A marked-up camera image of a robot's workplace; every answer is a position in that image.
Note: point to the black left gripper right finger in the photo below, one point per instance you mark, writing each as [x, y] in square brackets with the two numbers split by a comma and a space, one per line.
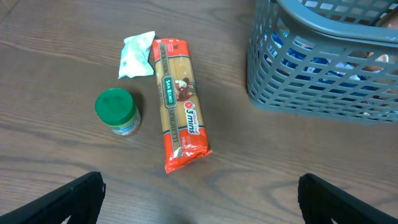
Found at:
[322, 202]

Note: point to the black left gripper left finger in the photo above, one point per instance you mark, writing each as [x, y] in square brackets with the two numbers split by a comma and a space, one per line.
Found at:
[78, 201]

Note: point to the green lid spice jar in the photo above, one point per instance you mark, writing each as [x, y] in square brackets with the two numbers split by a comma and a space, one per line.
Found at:
[118, 110]

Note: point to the orange spaghetti packet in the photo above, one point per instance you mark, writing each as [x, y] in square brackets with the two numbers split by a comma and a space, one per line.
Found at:
[184, 133]

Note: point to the brown Nescafe Gold pouch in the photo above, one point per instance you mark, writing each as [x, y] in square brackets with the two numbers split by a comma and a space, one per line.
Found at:
[389, 21]

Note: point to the blue Kleenex tissue pack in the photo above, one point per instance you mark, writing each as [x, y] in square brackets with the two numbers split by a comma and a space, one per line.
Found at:
[300, 42]

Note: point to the grey plastic basket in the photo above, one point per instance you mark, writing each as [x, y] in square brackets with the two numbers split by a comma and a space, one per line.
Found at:
[337, 29]

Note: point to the white green sachet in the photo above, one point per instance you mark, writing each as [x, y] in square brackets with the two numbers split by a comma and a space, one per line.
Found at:
[134, 60]

